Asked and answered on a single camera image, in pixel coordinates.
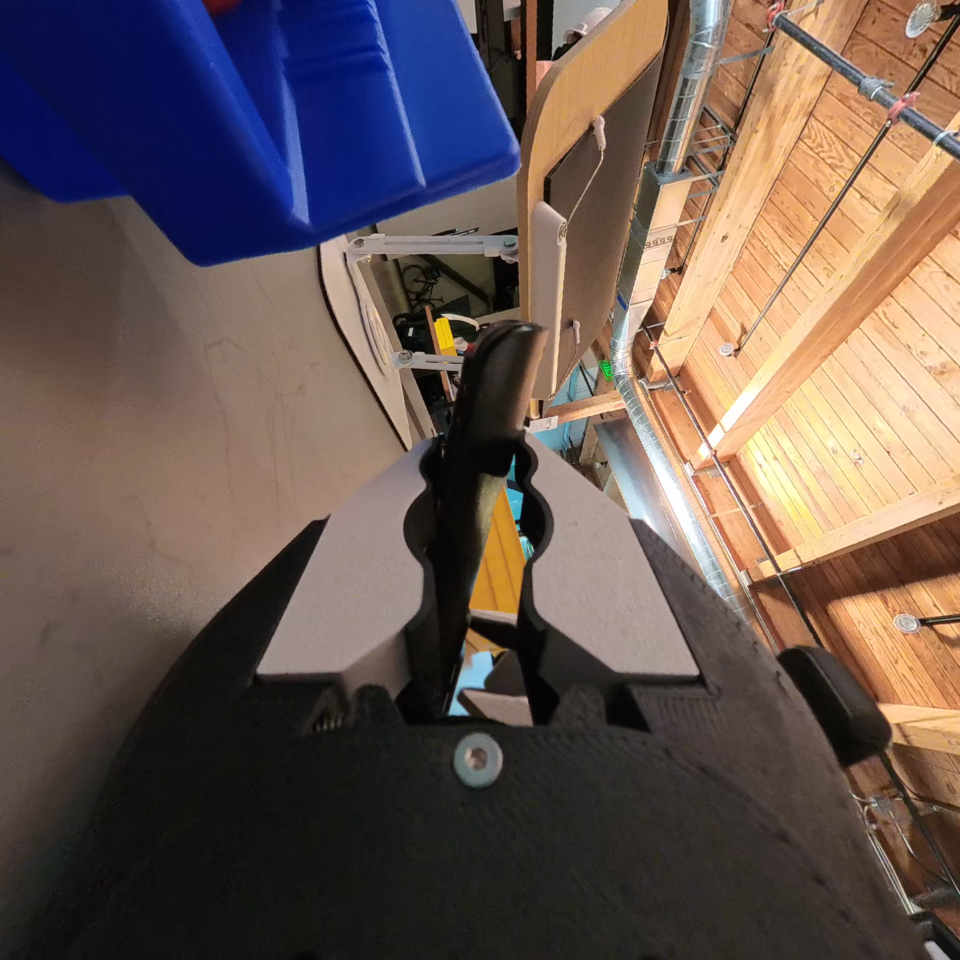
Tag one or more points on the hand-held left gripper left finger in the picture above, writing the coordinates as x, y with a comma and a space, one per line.
345, 600

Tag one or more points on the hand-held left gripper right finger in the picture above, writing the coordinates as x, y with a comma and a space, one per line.
607, 600

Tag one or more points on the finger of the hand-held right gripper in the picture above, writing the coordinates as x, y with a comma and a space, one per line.
502, 705

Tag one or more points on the black remote control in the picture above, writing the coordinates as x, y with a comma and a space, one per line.
495, 382

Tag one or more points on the blue plastic bin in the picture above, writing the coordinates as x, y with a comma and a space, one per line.
225, 112

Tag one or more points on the green exit sign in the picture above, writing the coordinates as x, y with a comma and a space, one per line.
604, 371

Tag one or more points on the black ceiling pipe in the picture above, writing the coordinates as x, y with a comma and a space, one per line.
862, 82

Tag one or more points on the silver spiral air duct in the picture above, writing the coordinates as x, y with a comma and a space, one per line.
675, 495

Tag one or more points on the white panel bracket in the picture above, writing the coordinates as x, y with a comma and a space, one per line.
547, 285

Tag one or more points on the silver rectangular air duct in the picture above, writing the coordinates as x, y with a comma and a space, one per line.
652, 232

